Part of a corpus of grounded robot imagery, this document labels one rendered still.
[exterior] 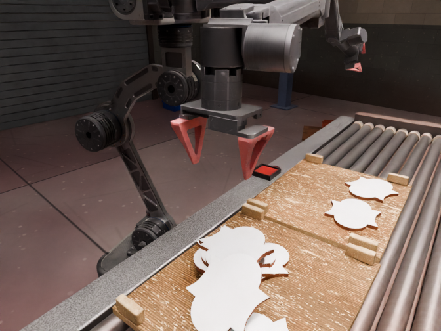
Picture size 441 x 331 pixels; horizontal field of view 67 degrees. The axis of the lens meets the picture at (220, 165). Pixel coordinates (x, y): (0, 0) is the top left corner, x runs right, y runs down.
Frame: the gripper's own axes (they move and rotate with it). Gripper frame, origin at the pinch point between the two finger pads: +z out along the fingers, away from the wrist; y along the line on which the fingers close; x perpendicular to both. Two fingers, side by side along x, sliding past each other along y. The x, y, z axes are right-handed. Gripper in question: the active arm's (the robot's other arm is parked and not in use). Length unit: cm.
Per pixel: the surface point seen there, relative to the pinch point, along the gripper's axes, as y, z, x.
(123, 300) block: -11.4, 24.0, -12.0
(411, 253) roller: 27, 27, 37
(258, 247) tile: 2.4, 20.1, 9.7
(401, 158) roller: 15, 26, 95
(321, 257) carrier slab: 11.5, 25.8, 21.9
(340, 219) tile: 10.7, 24.4, 36.9
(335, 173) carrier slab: 1, 25, 64
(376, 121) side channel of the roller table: -2, 24, 135
